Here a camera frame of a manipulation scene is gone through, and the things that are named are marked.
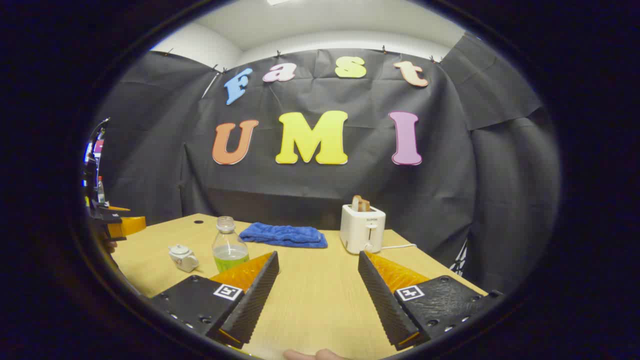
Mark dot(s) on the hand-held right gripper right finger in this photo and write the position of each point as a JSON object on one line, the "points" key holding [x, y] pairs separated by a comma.
{"points": [[382, 300]]}

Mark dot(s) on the computer monitor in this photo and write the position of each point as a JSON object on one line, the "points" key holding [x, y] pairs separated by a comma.
{"points": [[97, 147]]}

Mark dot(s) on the white bread slice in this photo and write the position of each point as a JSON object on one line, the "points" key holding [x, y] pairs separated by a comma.
{"points": [[355, 203]]}

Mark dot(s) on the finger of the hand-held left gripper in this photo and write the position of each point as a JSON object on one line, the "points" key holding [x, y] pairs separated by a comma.
{"points": [[106, 214], [129, 226]]}

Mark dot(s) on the black backdrop cloth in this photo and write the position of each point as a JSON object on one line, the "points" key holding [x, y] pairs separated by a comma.
{"points": [[350, 185]]}

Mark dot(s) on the clear water bottle green label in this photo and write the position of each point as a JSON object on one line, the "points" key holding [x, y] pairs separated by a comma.
{"points": [[230, 250]]}

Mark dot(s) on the white teacup lid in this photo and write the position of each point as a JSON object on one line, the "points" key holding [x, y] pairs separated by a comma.
{"points": [[179, 249]]}

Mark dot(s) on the white toaster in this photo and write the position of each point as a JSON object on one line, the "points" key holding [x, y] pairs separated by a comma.
{"points": [[360, 230]]}

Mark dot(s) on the white teacup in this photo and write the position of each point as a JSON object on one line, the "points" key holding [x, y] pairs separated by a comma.
{"points": [[185, 262]]}

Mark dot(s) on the blue towel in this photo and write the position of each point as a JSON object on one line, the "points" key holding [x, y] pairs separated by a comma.
{"points": [[285, 234]]}

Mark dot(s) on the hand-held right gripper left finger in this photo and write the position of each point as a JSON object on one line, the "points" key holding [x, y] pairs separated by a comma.
{"points": [[252, 305]]}

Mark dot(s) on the brown toast slice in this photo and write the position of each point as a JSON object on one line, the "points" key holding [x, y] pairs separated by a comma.
{"points": [[365, 205]]}

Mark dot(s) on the red-capped background bottle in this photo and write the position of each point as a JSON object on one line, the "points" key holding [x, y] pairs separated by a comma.
{"points": [[101, 192]]}

